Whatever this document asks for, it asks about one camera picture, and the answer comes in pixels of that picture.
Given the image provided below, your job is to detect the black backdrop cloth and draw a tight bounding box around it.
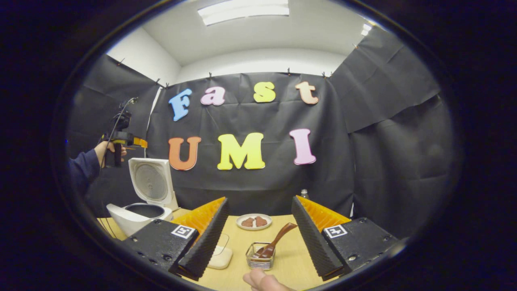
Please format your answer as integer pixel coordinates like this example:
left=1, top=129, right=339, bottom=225
left=67, top=26, right=457, bottom=239

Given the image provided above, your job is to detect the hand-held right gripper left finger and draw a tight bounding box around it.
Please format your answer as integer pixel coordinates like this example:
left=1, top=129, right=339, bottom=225
left=121, top=197, right=230, bottom=281

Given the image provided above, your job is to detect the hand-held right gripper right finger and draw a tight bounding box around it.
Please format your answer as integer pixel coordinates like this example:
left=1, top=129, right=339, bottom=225
left=291, top=196, right=400, bottom=281

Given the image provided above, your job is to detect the white rice cooker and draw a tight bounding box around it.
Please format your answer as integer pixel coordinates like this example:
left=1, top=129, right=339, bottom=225
left=106, top=158, right=179, bottom=237

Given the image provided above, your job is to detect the metal wire chopstick holder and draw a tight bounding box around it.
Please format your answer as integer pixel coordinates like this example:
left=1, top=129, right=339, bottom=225
left=246, top=242, right=277, bottom=270

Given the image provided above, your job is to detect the large ceiling light panel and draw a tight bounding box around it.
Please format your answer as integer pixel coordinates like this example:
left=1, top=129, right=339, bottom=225
left=197, top=0, right=290, bottom=27

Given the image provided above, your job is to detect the brown wooden spoon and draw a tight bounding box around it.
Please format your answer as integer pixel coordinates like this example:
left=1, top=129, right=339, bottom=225
left=252, top=222, right=298, bottom=259

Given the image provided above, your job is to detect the white plate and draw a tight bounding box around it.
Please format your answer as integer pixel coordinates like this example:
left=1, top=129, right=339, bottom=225
left=236, top=213, right=273, bottom=231

